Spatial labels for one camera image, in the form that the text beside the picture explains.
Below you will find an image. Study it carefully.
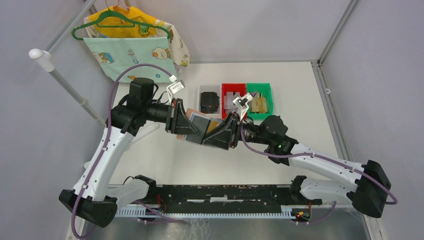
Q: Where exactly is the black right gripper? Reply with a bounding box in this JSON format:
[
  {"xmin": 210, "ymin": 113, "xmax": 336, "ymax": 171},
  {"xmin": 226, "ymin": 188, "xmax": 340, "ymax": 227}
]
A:
[{"xmin": 202, "ymin": 111, "xmax": 271, "ymax": 150}]

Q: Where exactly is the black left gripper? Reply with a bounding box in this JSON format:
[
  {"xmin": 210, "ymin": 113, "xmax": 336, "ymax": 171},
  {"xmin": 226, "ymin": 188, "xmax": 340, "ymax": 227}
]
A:
[{"xmin": 144, "ymin": 98, "xmax": 201, "ymax": 137}]

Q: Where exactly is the gold credit card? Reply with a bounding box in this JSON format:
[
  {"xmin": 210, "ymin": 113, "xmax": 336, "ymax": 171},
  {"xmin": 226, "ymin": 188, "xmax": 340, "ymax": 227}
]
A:
[{"xmin": 206, "ymin": 119, "xmax": 223, "ymax": 133}]

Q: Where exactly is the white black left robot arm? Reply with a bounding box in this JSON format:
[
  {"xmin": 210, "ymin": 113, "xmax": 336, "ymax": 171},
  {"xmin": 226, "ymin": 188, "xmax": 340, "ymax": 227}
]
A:
[{"xmin": 58, "ymin": 77, "xmax": 200, "ymax": 228}]

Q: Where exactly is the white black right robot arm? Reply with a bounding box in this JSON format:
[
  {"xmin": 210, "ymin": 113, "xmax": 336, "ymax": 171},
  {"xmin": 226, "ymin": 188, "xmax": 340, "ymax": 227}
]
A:
[{"xmin": 200, "ymin": 114, "xmax": 399, "ymax": 218}]

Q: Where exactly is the silver cards stack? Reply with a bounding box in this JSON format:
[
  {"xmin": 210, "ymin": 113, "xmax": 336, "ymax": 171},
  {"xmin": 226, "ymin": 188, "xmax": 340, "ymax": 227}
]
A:
[{"xmin": 224, "ymin": 91, "xmax": 240, "ymax": 112}]

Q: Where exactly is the gold cards stack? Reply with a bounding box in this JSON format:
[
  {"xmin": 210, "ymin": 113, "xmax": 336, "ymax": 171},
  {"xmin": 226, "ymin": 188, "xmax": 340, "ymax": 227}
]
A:
[{"xmin": 250, "ymin": 93, "xmax": 268, "ymax": 114}]

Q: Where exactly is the white plastic bin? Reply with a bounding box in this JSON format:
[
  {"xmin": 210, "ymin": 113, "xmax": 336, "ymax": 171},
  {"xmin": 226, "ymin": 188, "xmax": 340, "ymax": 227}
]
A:
[{"xmin": 197, "ymin": 84, "xmax": 221, "ymax": 115}]

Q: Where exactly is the red plastic bin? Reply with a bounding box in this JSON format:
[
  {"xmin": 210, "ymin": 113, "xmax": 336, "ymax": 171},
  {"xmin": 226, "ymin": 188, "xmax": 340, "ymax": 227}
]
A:
[{"xmin": 220, "ymin": 83, "xmax": 247, "ymax": 119}]

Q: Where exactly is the green plastic bin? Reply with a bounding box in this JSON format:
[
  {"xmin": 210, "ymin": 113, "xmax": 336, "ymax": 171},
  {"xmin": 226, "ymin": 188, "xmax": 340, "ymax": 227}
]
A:
[{"xmin": 246, "ymin": 83, "xmax": 274, "ymax": 120}]

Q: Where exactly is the mint cartoon print cloth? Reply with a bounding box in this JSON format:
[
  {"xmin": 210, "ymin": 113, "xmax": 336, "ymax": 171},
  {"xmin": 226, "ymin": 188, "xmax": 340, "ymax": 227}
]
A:
[{"xmin": 83, "ymin": 37, "xmax": 177, "ymax": 83}]

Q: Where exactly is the green clothes hanger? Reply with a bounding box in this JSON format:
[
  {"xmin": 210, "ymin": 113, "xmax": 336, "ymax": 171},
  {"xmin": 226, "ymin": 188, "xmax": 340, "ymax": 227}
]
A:
[{"xmin": 71, "ymin": 7, "xmax": 172, "ymax": 41}]

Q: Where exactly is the yellow child shirt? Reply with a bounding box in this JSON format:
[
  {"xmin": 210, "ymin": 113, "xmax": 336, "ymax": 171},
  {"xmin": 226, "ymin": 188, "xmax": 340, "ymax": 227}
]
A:
[{"xmin": 85, "ymin": 5, "xmax": 168, "ymax": 38}]

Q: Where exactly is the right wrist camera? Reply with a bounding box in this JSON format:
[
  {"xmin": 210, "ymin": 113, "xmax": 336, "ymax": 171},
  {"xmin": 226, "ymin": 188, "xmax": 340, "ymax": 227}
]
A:
[{"xmin": 232, "ymin": 92, "xmax": 254, "ymax": 120}]

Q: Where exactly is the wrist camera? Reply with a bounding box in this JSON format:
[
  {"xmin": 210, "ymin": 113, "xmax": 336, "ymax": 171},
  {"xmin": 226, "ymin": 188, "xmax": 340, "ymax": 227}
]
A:
[
  {"xmin": 232, "ymin": 92, "xmax": 254, "ymax": 120},
  {"xmin": 166, "ymin": 80, "xmax": 185, "ymax": 102}
]

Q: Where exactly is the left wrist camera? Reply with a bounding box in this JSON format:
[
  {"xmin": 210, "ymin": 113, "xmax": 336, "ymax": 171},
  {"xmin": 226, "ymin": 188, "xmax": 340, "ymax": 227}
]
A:
[{"xmin": 166, "ymin": 80, "xmax": 185, "ymax": 102}]

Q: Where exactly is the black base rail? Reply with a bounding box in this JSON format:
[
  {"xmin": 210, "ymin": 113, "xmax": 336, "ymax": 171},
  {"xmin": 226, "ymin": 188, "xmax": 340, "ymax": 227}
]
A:
[{"xmin": 141, "ymin": 184, "xmax": 323, "ymax": 214}]

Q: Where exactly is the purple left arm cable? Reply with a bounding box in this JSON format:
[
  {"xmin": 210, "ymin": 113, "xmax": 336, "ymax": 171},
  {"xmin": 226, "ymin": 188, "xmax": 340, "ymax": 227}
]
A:
[{"xmin": 70, "ymin": 63, "xmax": 176, "ymax": 240}]

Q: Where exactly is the white cable duct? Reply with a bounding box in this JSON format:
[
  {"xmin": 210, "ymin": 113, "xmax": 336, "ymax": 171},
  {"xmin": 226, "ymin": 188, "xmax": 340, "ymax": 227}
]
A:
[{"xmin": 115, "ymin": 204, "xmax": 301, "ymax": 220}]

